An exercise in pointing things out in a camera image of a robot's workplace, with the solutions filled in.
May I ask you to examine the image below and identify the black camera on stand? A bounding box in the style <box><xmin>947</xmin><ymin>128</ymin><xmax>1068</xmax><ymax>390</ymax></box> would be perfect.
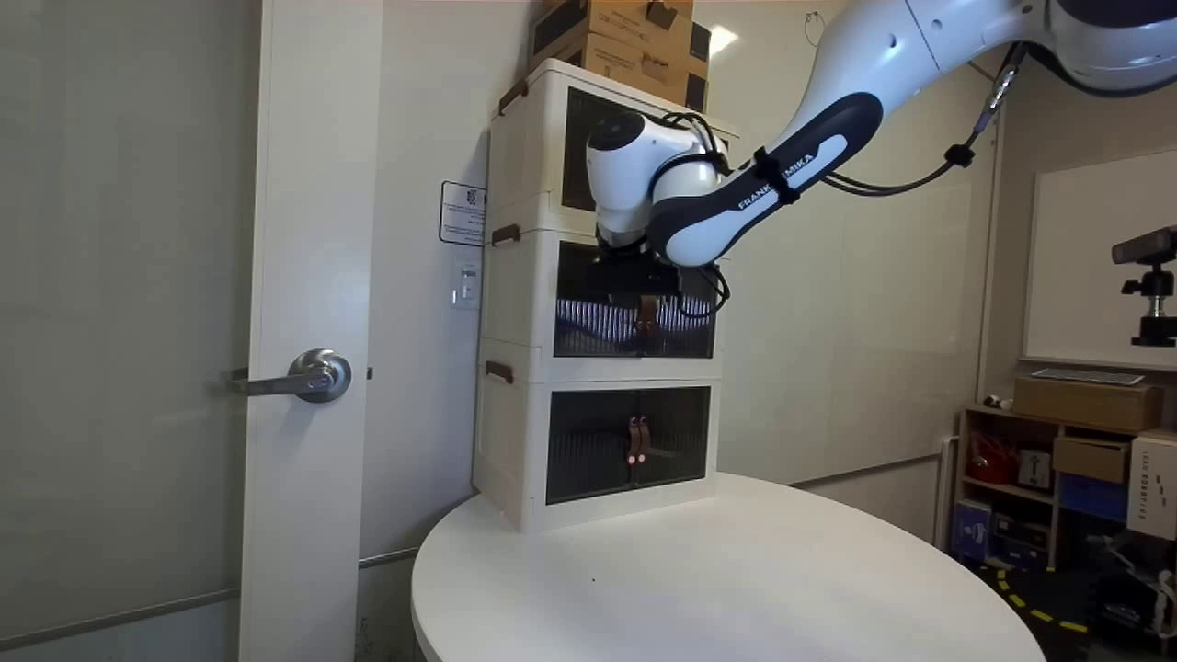
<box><xmin>1109</xmin><ymin>225</ymin><xmax>1177</xmax><ymax>350</ymax></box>

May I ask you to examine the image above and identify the large tan cardboard box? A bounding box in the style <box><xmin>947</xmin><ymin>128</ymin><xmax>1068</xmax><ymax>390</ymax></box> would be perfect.
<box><xmin>1012</xmin><ymin>371</ymin><xmax>1165</xmax><ymax>438</ymax></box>

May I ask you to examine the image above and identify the white stacked cabinet frame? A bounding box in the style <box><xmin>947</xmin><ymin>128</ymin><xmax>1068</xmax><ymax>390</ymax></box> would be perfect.
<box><xmin>471</xmin><ymin>55</ymin><xmax>745</xmax><ymax>539</ymax></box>

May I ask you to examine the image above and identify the white wall sign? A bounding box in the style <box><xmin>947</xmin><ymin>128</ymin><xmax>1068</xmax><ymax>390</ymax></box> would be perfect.
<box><xmin>433</xmin><ymin>176</ymin><xmax>488</xmax><ymax>251</ymax></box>

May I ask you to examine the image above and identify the white whiteboard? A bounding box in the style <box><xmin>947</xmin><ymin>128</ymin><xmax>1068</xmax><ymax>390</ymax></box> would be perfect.
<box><xmin>1022</xmin><ymin>153</ymin><xmax>1177</xmax><ymax>377</ymax></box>

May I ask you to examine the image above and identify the small brown cardboard box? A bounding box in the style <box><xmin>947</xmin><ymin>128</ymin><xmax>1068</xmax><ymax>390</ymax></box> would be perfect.
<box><xmin>1051</xmin><ymin>433</ymin><xmax>1134</xmax><ymax>487</ymax></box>

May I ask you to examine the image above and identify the white framed glass door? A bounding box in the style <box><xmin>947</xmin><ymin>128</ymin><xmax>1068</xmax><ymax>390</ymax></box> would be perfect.
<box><xmin>0</xmin><ymin>0</ymin><xmax>387</xmax><ymax>662</ymax></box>

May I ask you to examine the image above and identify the small labelled box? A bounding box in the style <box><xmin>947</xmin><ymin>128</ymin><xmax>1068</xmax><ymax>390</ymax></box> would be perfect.
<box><xmin>1019</xmin><ymin>446</ymin><xmax>1056</xmax><ymax>498</ymax></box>

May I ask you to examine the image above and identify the black foam floor mat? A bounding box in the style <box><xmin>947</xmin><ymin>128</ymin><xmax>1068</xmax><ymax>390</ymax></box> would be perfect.
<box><xmin>970</xmin><ymin>557</ymin><xmax>1099</xmax><ymax>662</ymax></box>

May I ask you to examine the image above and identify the red shelf item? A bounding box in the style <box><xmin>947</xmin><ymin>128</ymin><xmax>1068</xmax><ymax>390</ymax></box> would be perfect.
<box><xmin>968</xmin><ymin>430</ymin><xmax>1022</xmax><ymax>487</ymax></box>

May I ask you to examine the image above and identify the silver door lever handle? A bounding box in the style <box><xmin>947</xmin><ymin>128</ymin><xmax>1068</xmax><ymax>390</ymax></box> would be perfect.
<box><xmin>237</xmin><ymin>347</ymin><xmax>358</xmax><ymax>405</ymax></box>

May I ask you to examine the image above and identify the small blue printed box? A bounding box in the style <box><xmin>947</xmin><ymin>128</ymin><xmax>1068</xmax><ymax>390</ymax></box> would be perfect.
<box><xmin>949</xmin><ymin>498</ymin><xmax>997</xmax><ymax>564</ymax></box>

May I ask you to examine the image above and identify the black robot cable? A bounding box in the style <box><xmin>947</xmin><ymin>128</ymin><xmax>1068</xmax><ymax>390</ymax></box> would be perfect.
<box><xmin>666</xmin><ymin>41</ymin><xmax>1028</xmax><ymax>323</ymax></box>

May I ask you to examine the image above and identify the wooden storage shelf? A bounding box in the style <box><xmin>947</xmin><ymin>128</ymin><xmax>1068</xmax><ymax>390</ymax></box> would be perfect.
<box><xmin>949</xmin><ymin>401</ymin><xmax>1177</xmax><ymax>580</ymax></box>

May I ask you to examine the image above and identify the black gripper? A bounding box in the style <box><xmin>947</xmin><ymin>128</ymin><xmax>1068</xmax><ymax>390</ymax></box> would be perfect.
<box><xmin>597</xmin><ymin>237</ymin><xmax>689</xmax><ymax>290</ymax></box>

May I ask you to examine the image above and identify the white printed box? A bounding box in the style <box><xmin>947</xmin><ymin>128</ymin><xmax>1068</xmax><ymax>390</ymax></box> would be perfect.
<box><xmin>1126</xmin><ymin>428</ymin><xmax>1177</xmax><ymax>545</ymax></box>

